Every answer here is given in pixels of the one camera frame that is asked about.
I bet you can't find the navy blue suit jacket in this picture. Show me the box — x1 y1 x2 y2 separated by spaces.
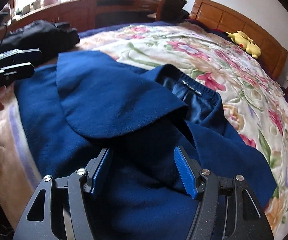
15 51 276 239

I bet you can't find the wooden chair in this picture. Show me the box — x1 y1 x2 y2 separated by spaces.
147 0 190 22

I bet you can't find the floral bed blanket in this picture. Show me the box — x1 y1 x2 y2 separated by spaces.
0 22 288 239

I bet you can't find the navy blue bed sheet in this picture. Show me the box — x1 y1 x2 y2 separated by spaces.
78 21 178 38

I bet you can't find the wooden desk cabinet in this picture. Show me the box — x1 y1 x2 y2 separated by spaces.
8 0 159 32

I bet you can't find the wooden bed headboard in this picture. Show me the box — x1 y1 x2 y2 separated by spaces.
190 0 288 80

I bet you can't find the black folded clothes pile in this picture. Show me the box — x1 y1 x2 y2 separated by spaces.
0 20 80 58

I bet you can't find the yellow Pikachu plush toy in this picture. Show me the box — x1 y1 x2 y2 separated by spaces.
224 31 261 59

